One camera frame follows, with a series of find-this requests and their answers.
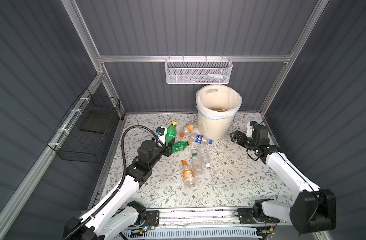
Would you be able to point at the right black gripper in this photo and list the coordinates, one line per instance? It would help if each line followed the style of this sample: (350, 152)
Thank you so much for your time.
(242, 136)

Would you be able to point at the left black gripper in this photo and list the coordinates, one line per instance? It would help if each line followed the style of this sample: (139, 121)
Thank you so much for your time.
(167, 150)

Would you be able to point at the green soda bottle yellow cap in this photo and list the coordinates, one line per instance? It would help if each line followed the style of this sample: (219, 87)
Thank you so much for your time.
(171, 132)

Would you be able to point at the clear bottle white cap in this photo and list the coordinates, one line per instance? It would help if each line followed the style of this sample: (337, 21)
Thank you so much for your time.
(204, 154)

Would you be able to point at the clear bottle green cap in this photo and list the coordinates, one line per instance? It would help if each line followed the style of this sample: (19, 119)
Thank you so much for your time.
(197, 165)

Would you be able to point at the clear bottle orange label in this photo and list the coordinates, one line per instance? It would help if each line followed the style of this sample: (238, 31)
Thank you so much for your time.
(188, 174)

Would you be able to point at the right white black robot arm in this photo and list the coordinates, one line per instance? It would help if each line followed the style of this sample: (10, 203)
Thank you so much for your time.
(314, 209)

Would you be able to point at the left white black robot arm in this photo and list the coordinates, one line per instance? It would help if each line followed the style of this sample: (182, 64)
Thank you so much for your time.
(103, 222)

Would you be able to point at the Pepsi bottle near bin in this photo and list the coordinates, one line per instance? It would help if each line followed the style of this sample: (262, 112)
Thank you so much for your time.
(200, 140)

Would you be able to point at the white ribbed trash bin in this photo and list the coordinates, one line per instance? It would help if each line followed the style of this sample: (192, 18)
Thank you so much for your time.
(211, 124)

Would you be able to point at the small bottle orange cap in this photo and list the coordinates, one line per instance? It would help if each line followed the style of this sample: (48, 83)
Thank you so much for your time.
(186, 131)

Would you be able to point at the items in white basket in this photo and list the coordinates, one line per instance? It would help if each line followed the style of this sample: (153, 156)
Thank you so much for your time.
(210, 78)

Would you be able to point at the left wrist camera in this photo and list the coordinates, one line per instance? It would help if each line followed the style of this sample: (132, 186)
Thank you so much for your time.
(161, 133)

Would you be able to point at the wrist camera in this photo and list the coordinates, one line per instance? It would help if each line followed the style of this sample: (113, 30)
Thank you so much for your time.
(250, 128)
(161, 133)

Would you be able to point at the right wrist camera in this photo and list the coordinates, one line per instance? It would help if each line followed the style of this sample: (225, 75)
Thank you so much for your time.
(250, 128)

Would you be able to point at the white wire wall basket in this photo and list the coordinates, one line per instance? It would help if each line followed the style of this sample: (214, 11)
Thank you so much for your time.
(179, 70)

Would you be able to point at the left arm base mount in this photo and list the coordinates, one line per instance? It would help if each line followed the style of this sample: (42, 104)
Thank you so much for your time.
(149, 218)

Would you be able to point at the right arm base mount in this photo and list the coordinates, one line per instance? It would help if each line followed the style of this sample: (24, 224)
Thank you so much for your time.
(252, 216)

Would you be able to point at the aluminium front rail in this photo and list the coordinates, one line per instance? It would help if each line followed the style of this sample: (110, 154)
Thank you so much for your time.
(178, 215)

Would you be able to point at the black wire wall basket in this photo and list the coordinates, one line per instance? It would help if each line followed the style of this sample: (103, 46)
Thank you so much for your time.
(89, 130)

